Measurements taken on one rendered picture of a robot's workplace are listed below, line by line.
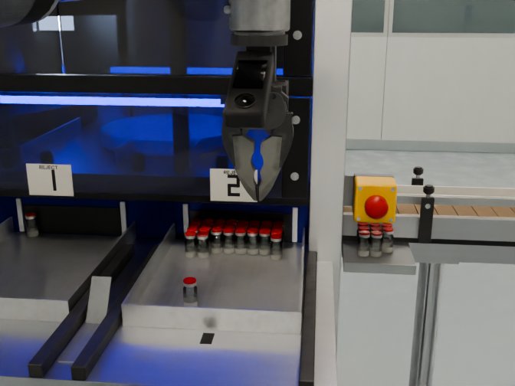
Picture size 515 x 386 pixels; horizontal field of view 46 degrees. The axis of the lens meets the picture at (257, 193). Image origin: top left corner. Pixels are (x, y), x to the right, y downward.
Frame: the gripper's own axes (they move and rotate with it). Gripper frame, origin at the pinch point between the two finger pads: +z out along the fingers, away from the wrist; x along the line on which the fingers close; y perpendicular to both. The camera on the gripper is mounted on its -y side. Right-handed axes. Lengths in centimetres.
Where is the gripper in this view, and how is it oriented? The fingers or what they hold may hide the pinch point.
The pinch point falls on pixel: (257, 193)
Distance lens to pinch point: 80.0
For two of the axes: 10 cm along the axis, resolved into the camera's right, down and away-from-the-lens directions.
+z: 0.0, 9.5, 3.0
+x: -9.9, -0.3, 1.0
